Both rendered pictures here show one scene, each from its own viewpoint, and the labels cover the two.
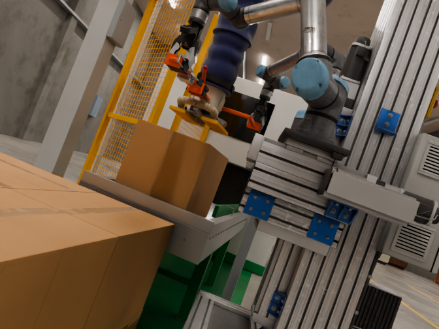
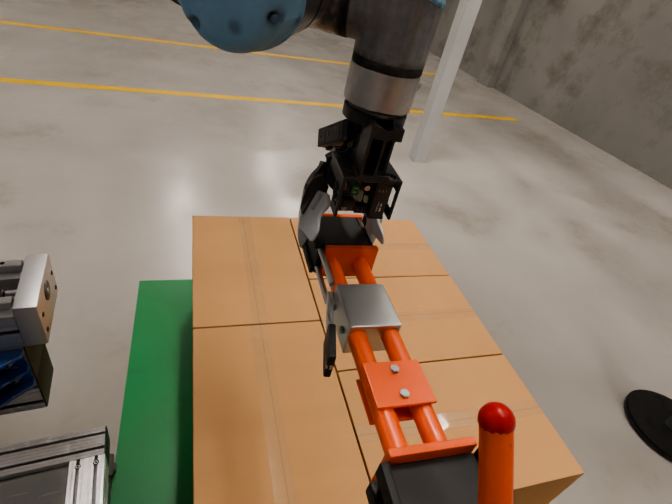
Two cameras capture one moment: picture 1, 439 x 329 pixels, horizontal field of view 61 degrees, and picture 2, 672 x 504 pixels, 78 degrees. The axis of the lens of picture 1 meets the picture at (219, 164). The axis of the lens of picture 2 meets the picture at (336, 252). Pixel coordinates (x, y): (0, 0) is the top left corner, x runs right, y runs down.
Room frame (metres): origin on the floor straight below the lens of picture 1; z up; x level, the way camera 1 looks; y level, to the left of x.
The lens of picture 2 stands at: (1.97, 0.04, 1.54)
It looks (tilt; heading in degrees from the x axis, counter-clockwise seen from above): 36 degrees down; 146
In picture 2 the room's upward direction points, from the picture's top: 14 degrees clockwise
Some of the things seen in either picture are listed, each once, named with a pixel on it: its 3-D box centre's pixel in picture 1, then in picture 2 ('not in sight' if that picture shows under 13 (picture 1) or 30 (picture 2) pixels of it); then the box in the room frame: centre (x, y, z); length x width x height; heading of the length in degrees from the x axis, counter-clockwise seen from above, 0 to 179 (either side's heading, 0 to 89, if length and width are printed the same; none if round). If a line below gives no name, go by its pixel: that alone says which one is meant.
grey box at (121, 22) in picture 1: (121, 23); not in sight; (2.70, 1.04, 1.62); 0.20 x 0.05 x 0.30; 170
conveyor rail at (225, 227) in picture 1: (231, 226); not in sight; (2.90, -0.26, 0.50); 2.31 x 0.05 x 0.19; 170
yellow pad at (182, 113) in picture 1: (186, 113); not in sight; (2.17, 0.29, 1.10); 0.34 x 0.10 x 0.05; 168
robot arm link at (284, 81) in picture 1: (278, 81); not in sight; (2.27, -0.16, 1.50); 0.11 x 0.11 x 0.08; 32
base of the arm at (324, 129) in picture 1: (316, 129); not in sight; (1.30, -0.28, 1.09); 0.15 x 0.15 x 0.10
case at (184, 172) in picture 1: (176, 173); not in sight; (2.14, 0.21, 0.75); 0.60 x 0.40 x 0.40; 169
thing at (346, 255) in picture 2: (176, 63); (341, 244); (1.56, 0.32, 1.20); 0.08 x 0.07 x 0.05; 168
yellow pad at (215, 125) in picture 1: (216, 124); not in sight; (2.13, 0.10, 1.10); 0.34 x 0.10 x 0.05; 168
